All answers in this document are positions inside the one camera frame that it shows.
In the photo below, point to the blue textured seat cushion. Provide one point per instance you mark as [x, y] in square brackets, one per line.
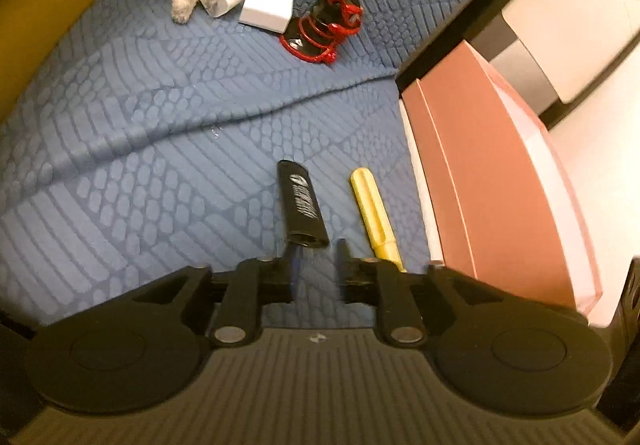
[143, 146]

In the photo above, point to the black lighter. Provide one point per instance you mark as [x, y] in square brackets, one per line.
[303, 220]

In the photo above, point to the pink cardboard box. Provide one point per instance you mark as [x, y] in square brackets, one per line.
[551, 214]

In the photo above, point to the red black dragon figurine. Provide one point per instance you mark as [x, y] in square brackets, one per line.
[316, 36]

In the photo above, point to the yellow handled screwdriver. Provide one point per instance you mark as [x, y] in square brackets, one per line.
[375, 219]

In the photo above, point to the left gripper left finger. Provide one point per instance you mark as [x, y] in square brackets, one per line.
[241, 294]

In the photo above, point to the white square power adapter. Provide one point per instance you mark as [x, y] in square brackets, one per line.
[270, 15]

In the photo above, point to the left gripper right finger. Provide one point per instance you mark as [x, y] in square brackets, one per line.
[380, 284]

